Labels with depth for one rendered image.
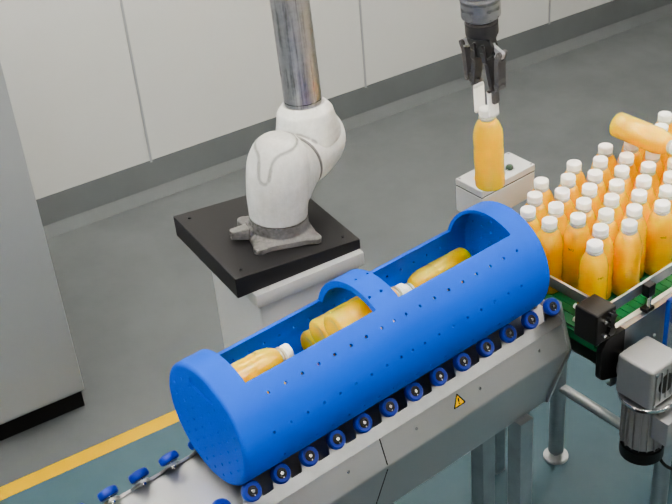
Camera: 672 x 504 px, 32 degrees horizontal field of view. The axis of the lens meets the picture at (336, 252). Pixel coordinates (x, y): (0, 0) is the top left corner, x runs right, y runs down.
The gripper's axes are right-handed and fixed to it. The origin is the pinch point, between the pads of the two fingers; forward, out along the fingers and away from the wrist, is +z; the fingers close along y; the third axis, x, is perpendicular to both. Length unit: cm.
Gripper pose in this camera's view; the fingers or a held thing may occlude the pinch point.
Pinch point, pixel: (486, 100)
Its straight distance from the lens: 278.2
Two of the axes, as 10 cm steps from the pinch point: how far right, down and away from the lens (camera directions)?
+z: 1.2, 8.3, 5.5
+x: 7.8, -4.3, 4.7
